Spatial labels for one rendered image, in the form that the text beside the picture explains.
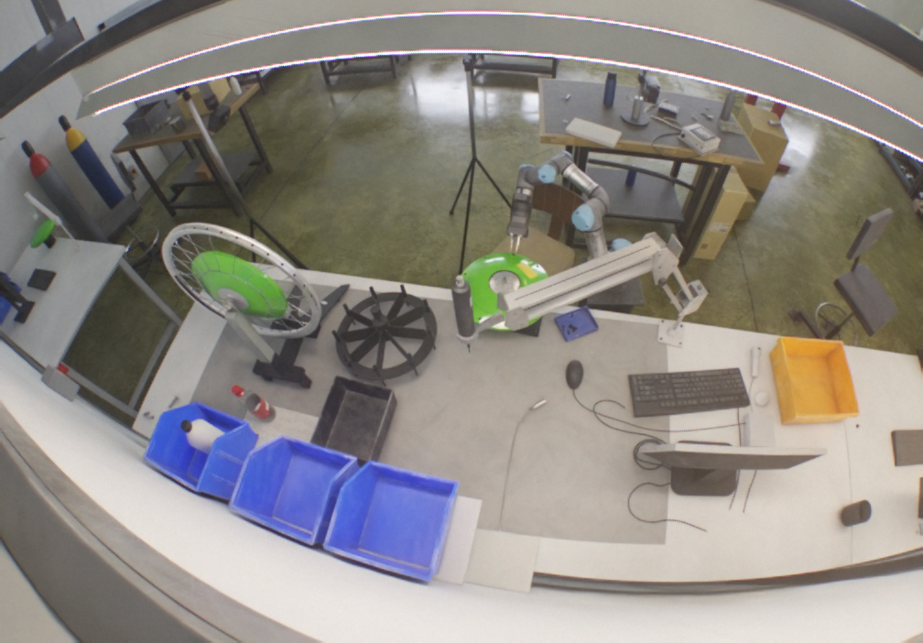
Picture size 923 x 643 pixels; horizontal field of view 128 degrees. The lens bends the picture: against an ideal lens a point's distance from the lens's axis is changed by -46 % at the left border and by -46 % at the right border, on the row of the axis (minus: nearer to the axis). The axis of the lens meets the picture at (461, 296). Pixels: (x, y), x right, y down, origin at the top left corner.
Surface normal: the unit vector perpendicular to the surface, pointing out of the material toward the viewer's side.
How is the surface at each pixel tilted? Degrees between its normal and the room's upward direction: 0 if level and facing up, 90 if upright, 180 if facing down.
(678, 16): 90
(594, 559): 0
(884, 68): 90
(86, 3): 90
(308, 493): 0
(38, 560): 0
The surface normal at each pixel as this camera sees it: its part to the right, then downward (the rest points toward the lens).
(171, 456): 0.97, 0.11
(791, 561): -0.07, -0.58
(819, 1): -0.22, 0.80
